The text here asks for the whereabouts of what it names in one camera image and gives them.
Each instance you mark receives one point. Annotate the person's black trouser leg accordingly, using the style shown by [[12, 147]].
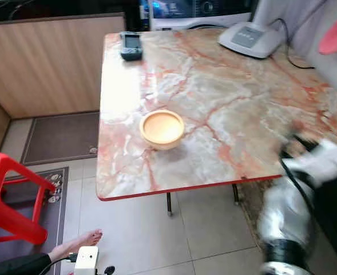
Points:
[[19, 266]]

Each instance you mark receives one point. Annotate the person's bare foot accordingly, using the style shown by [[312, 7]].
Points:
[[76, 243]]

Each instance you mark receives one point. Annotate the brown door mat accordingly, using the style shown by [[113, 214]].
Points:
[[59, 137]]

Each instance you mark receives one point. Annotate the white washing machine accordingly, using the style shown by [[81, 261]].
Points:
[[191, 11]]

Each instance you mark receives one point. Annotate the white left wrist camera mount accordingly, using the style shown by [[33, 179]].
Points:
[[87, 260]]

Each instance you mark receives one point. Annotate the brown patterned rug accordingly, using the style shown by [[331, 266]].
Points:
[[254, 206]]

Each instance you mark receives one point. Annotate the grey patterned rug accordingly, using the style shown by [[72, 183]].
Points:
[[56, 212]]

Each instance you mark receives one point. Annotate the wooden panel cabinet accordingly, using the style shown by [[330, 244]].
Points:
[[48, 63]]

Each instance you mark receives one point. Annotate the grey desk lamp base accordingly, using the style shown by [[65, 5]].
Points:
[[248, 39]]

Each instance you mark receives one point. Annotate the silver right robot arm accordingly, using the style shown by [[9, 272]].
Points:
[[285, 223]]

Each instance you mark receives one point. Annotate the round wooden bowl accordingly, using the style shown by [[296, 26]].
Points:
[[161, 130]]

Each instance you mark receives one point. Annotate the marble top folding table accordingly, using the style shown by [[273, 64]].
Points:
[[219, 97]]

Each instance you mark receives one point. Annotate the black handheld device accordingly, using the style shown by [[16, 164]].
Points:
[[131, 46]]

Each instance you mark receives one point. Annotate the grey fabric cover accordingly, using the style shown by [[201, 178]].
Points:
[[305, 23]]

